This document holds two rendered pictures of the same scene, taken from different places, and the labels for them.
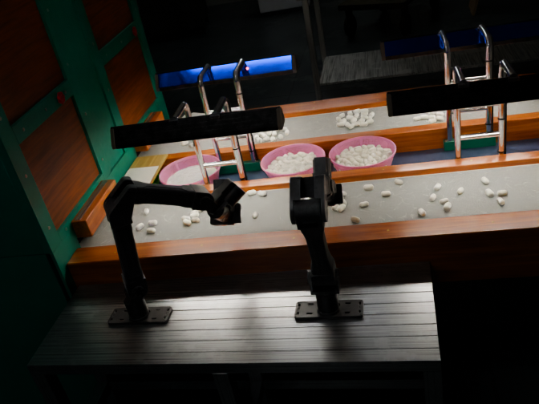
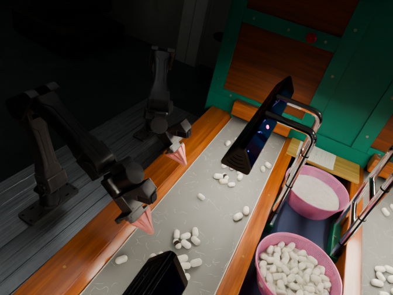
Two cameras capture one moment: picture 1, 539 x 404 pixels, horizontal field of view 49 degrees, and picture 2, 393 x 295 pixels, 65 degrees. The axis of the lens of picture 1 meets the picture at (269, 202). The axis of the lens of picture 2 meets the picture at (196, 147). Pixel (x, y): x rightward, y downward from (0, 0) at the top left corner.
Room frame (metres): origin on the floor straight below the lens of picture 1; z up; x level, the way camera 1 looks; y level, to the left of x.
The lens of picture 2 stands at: (1.82, -0.75, 1.54)
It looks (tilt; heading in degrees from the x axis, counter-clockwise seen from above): 36 degrees down; 94
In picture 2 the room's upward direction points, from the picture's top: 14 degrees clockwise
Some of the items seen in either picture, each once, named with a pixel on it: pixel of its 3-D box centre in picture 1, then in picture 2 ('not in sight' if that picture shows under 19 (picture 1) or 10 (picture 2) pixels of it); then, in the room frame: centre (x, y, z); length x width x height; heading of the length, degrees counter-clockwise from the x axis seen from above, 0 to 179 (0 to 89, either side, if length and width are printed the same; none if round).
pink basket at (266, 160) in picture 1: (294, 168); (292, 277); (2.16, -0.13, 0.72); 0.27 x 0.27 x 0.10
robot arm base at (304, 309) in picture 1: (327, 300); (49, 195); (1.33, -0.10, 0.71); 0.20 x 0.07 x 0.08; 75
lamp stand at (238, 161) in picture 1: (212, 159); (272, 163); (2.03, 0.17, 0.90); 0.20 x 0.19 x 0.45; 77
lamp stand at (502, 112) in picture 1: (483, 130); not in sight; (1.81, -0.77, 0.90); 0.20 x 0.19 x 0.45; 77
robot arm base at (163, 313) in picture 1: (136, 307); (151, 123); (1.49, 0.47, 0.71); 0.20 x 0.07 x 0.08; 75
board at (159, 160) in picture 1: (141, 174); (323, 159); (2.32, 0.51, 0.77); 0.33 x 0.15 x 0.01; 167
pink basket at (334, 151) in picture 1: (362, 161); not in sight; (2.10, -0.40, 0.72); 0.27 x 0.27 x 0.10
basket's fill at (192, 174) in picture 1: (192, 181); (311, 195); (2.27, 0.30, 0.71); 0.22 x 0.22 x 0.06
